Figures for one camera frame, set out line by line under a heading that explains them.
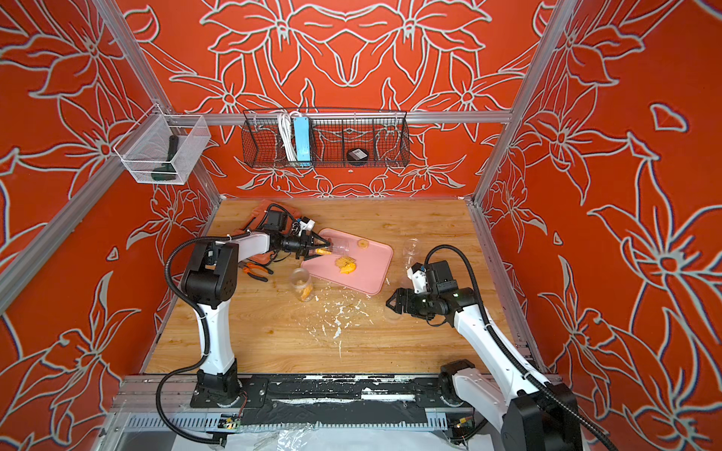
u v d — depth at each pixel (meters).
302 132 0.90
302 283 0.87
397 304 0.72
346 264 0.97
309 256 0.93
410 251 0.92
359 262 0.99
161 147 0.90
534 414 0.39
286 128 0.88
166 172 0.79
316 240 0.91
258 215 1.08
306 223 0.95
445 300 0.58
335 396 0.73
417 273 0.75
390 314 0.87
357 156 0.95
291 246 0.88
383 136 1.01
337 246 1.01
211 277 0.56
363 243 1.04
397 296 0.73
